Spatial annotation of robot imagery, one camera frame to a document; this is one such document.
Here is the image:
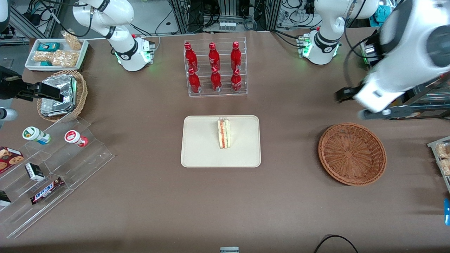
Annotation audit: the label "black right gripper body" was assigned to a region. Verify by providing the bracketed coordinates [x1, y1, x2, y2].
[0, 66, 24, 101]

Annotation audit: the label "triangular sandwich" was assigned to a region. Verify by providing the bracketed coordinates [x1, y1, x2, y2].
[217, 117, 232, 149]

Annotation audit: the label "white rectangular snack tray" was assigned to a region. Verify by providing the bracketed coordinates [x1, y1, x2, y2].
[24, 38, 89, 71]

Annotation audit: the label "tan deep wicker basket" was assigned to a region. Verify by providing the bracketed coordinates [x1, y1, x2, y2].
[37, 70, 88, 123]

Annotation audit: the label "brown round wicker basket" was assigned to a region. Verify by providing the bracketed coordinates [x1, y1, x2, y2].
[318, 122, 387, 186]

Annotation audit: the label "metal tray with snacks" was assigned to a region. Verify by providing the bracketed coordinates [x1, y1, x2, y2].
[427, 136, 450, 194]

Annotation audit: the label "cream rectangular serving tray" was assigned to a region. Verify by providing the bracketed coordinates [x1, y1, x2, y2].
[180, 115, 262, 168]

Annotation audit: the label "foil wrapped food packs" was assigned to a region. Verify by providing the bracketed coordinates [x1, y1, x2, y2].
[40, 74, 78, 117]

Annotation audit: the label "large clear bag of crackers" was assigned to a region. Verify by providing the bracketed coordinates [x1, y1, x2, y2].
[51, 50, 79, 68]

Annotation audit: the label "green lid yogurt cup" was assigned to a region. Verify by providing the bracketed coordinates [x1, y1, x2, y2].
[22, 126, 52, 145]

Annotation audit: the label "teal snack box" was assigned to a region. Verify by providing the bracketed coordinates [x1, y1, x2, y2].
[37, 42, 60, 52]

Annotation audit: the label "red lid yogurt cup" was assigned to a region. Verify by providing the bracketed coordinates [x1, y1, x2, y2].
[64, 130, 89, 148]

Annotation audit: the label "clear bag of nuts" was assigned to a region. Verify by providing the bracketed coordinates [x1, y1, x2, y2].
[61, 29, 83, 51]

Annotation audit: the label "red cookie box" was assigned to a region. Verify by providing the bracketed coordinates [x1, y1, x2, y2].
[0, 146, 25, 175]

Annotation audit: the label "small black white box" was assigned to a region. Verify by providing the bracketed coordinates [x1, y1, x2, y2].
[25, 162, 45, 182]

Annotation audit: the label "clear acrylic stepped stand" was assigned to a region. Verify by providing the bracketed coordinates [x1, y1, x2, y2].
[0, 116, 115, 240]

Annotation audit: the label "snickers chocolate bar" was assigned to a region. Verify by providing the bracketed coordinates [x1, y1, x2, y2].
[30, 176, 65, 205]

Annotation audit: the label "red cola bottle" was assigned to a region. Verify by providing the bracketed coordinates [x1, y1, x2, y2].
[230, 41, 243, 71]
[210, 66, 223, 92]
[188, 68, 202, 94]
[184, 42, 199, 73]
[231, 68, 243, 93]
[208, 42, 221, 72]

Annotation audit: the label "clear bag of puffed snacks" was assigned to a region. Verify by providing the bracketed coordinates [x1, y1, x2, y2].
[435, 142, 450, 177]

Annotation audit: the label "clear acrylic bottle rack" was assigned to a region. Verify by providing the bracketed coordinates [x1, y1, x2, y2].
[183, 37, 248, 98]

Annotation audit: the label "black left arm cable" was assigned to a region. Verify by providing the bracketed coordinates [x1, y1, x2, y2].
[342, 0, 380, 92]

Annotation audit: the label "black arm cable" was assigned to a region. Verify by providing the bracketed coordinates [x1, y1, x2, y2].
[34, 0, 95, 38]
[342, 0, 380, 92]

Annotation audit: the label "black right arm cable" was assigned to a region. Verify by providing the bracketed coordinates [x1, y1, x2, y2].
[34, 0, 95, 38]

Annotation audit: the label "black floor cable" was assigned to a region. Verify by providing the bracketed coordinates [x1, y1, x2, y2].
[314, 234, 359, 253]

